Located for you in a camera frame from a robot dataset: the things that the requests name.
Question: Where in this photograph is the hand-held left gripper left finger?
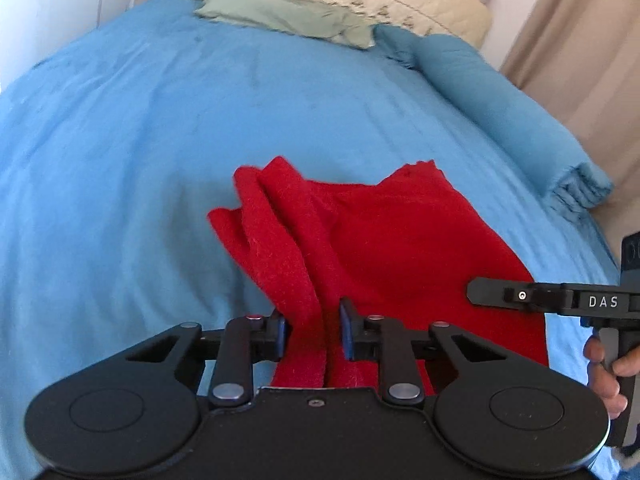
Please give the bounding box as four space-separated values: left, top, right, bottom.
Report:
125 309 289 409

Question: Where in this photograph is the red sweater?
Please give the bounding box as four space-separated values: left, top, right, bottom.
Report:
207 156 550 390

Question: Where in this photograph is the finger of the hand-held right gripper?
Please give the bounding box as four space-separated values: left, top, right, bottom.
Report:
466 277 581 319

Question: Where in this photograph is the green pillow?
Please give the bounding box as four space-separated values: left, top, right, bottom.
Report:
194 0 376 51

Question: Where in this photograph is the blue bed sheet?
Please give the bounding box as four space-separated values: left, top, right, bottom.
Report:
0 0 623 480

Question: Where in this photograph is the folded blue duvet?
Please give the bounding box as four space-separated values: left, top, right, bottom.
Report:
372 24 615 222

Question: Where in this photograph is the person's right hand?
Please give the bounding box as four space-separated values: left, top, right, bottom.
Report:
583 336 640 422

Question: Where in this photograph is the beige curtain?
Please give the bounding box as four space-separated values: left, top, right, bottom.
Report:
500 0 640 281

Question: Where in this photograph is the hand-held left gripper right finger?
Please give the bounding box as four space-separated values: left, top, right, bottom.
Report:
338 297 507 407

